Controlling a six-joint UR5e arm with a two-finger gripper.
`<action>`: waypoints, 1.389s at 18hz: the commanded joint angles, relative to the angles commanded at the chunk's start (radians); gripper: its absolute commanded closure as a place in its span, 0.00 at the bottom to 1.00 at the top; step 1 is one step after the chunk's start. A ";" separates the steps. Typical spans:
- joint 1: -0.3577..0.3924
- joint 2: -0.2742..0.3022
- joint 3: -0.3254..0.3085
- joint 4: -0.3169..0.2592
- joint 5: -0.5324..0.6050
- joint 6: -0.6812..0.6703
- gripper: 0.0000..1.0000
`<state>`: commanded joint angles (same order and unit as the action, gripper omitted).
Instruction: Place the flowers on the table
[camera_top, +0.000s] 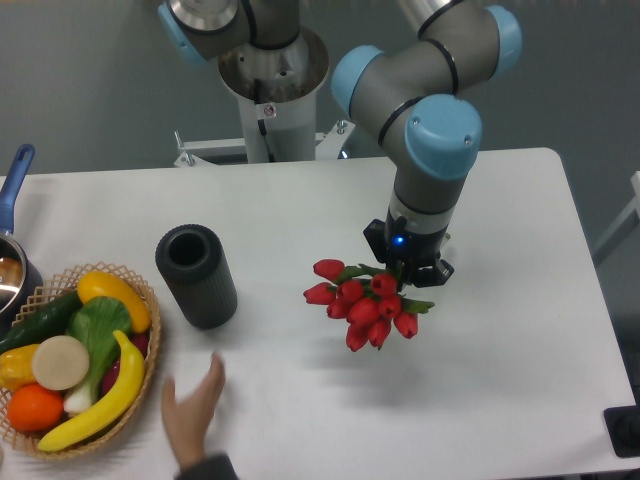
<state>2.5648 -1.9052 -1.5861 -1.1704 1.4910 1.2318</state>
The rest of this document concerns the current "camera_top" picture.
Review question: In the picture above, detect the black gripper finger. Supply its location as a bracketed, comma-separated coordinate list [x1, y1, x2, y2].
[363, 219, 388, 264]
[412, 258, 455, 287]

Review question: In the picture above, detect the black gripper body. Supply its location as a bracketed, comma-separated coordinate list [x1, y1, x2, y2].
[384, 205, 451, 273]

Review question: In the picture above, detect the red tulip bouquet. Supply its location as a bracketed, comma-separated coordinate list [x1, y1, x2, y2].
[303, 259, 434, 352]

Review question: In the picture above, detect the grey sleeved forearm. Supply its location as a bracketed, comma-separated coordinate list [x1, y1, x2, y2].
[175, 453, 239, 480]

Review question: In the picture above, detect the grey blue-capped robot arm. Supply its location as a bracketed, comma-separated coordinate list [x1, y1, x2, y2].
[158, 1, 522, 287]

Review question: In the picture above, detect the person's hand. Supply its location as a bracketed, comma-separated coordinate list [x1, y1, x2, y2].
[161, 353, 226, 470]

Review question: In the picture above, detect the dark grey ribbed vase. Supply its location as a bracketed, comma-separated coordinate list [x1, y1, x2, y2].
[155, 224, 238, 330]

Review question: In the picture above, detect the black device at table edge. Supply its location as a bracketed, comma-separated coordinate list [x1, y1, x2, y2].
[603, 405, 639, 458]

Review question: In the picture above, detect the red vegetable in basket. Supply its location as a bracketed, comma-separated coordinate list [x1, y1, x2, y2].
[100, 332, 149, 397]

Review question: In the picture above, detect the yellow banana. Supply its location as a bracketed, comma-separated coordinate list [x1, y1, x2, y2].
[37, 330, 145, 453]

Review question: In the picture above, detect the green bok choy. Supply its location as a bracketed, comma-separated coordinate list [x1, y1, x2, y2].
[64, 296, 131, 416]

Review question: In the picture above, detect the woven wicker basket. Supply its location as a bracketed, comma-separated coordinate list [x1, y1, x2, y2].
[1, 262, 161, 461]

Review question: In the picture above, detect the green cucumber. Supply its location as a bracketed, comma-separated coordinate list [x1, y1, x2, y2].
[1, 290, 82, 354]

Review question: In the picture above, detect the beige round disc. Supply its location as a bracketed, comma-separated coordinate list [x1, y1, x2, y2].
[31, 335, 90, 391]

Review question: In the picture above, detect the orange fruit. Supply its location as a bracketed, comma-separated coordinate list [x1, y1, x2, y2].
[7, 383, 63, 432]

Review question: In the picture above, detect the yellow bell pepper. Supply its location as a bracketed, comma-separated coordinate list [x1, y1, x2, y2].
[0, 344, 39, 391]

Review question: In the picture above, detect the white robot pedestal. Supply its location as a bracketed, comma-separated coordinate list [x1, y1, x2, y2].
[174, 26, 355, 167]

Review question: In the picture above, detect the white frame at right edge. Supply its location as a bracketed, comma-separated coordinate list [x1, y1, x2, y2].
[592, 171, 639, 268]

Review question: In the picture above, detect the blue-handled saucepan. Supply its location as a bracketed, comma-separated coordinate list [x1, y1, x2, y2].
[1, 144, 42, 332]

